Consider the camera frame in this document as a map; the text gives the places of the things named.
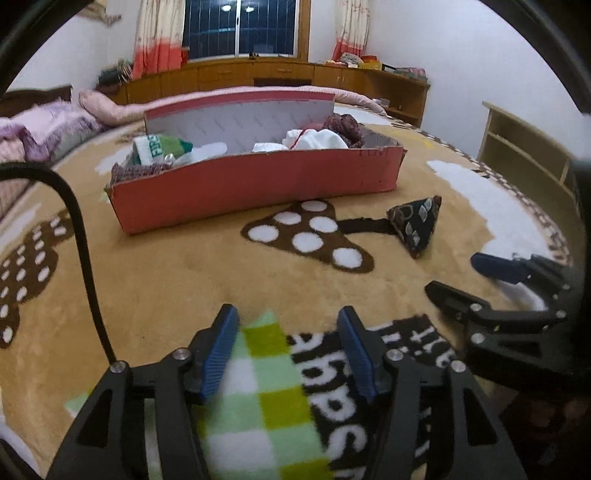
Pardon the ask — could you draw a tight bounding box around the black patterned triangle pouch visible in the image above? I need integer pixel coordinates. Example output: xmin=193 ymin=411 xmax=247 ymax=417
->
xmin=387 ymin=195 xmax=443 ymax=259

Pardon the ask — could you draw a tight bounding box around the maroon knitted sock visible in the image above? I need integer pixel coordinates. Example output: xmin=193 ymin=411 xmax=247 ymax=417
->
xmin=110 ymin=163 xmax=172 ymax=186
xmin=322 ymin=113 xmax=365 ymax=148

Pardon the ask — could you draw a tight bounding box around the white sock with red trim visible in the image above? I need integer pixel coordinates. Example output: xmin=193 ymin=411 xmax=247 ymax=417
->
xmin=252 ymin=129 xmax=349 ymax=153

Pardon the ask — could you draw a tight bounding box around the red cardboard shoe box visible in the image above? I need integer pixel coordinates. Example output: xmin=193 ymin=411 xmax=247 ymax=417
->
xmin=106 ymin=92 xmax=407 ymax=235

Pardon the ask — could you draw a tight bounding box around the light wooden shelf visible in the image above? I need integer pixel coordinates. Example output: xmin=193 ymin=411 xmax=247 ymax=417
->
xmin=476 ymin=100 xmax=585 ymax=222

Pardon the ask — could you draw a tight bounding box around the wooden cabinet run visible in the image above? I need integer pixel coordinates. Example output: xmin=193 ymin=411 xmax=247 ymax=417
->
xmin=97 ymin=57 xmax=430 ymax=127

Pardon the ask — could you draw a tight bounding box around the pink checked cartoon pillow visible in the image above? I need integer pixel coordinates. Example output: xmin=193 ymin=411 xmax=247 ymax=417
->
xmin=0 ymin=138 xmax=29 ymax=218

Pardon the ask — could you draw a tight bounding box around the right floral curtain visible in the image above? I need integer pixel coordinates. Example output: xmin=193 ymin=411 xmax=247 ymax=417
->
xmin=332 ymin=0 xmax=372 ymax=61

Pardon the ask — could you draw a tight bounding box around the floral curtain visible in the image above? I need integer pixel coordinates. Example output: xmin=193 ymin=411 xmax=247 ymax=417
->
xmin=332 ymin=0 xmax=372 ymax=61
xmin=131 ymin=0 xmax=186 ymax=80

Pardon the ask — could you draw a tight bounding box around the purple frilled pillow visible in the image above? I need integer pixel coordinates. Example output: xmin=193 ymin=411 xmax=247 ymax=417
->
xmin=1 ymin=100 xmax=105 ymax=162

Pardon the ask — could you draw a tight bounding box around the pink rolled quilt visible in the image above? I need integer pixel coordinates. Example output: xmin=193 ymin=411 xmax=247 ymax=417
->
xmin=78 ymin=86 xmax=387 ymax=127

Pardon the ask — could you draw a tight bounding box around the dark wooden headboard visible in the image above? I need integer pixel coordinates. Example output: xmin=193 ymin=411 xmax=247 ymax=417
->
xmin=0 ymin=85 xmax=72 ymax=118

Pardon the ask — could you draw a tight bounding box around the pile of clothes on cabinet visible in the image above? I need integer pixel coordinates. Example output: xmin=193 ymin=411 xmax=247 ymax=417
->
xmin=97 ymin=59 xmax=133 ymax=87

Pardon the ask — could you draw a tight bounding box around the dark window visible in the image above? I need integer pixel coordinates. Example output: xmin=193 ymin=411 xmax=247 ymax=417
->
xmin=183 ymin=0 xmax=300 ymax=60

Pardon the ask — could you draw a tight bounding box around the left floral curtain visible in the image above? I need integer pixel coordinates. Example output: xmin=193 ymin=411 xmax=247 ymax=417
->
xmin=131 ymin=0 xmax=186 ymax=80

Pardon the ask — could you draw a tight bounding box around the black cable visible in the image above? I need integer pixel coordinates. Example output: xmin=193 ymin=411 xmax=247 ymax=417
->
xmin=0 ymin=161 xmax=119 ymax=365

